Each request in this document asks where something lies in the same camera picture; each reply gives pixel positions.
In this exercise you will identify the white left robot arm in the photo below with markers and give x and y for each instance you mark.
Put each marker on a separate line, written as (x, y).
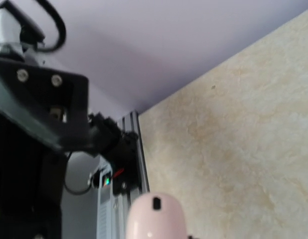
(43, 115)

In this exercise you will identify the front aluminium rail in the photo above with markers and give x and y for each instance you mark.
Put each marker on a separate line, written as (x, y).
(112, 211)

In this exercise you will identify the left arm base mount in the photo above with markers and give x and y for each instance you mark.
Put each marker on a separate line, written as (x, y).
(119, 148)

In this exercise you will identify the pink round lid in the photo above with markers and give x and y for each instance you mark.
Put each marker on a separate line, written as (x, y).
(156, 216)

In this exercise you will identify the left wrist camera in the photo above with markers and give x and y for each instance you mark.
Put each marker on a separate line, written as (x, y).
(18, 34)

